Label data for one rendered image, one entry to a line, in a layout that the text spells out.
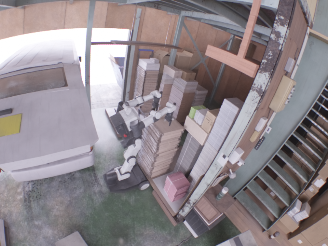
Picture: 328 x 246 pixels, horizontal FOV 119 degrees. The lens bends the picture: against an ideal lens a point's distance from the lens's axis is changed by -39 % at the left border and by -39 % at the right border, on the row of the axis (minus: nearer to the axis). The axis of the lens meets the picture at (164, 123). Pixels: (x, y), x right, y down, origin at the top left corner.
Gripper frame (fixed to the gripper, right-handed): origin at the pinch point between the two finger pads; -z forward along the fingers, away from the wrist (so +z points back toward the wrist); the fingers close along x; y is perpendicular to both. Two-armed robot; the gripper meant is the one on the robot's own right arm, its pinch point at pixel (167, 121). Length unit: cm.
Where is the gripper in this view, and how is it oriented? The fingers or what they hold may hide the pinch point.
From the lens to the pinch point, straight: 202.1
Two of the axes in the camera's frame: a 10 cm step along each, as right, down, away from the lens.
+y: -8.3, 1.7, -5.3
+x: -5.2, -5.7, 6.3
